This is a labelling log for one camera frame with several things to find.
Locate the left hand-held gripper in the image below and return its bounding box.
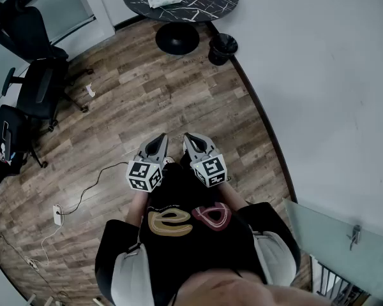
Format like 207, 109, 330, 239
125, 133, 169, 193

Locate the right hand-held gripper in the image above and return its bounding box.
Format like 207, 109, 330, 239
183, 132, 228, 189

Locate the person's left forearm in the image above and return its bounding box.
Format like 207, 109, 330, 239
125, 188, 151, 228

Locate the person's right forearm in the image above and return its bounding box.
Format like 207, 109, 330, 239
218, 181, 253, 208

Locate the black trash bin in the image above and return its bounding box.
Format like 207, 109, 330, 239
208, 33, 239, 66

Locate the white power strip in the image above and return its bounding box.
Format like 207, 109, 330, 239
52, 204, 65, 227

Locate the black office chair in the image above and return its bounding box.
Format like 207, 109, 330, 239
0, 103, 49, 172
1, 6, 95, 133

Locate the round black marble table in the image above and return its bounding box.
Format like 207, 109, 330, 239
121, 0, 240, 56

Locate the person's chin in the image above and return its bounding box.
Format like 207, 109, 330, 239
175, 268, 334, 306

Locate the frosted glass door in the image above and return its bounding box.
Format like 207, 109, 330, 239
282, 198, 383, 302

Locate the metal railing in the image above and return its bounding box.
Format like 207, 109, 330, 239
309, 255, 371, 306

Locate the black cable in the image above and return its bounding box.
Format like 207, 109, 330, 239
57, 161, 129, 217

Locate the white cable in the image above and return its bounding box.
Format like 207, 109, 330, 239
26, 222, 63, 269

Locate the metal door handle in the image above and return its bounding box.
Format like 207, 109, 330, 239
346, 224, 363, 252

